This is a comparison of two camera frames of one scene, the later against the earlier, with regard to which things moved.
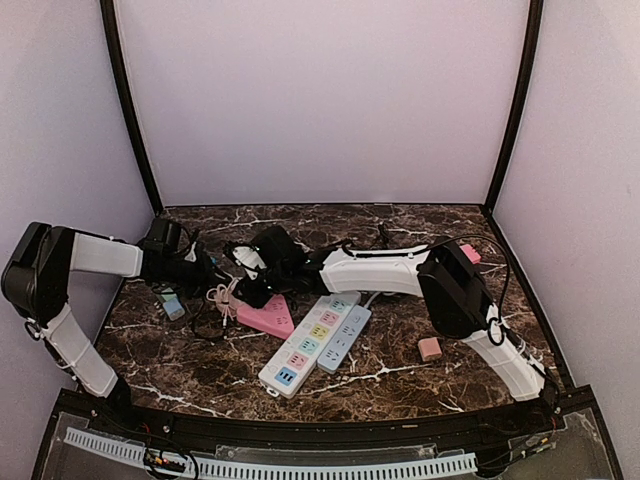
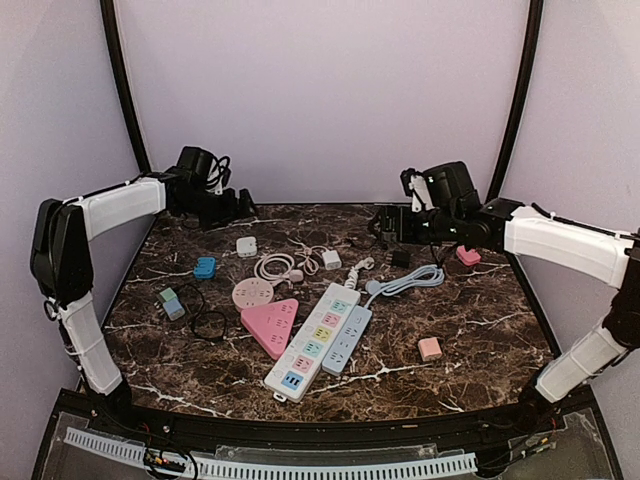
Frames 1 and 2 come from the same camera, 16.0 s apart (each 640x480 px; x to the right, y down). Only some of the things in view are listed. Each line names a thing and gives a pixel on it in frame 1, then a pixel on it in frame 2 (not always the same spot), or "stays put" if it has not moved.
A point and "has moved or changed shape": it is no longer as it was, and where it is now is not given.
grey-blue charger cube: x=173 y=309 stays put
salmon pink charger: x=429 y=348 stays put
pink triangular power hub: x=274 y=318 has moved or changed shape
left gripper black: x=205 y=276 -> x=230 y=213
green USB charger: x=165 y=297 stays put
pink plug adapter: x=470 y=253 stays put
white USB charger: x=249 y=256 has moved or changed shape
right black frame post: x=532 y=33 stays put
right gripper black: x=253 y=296 -> x=405 y=233
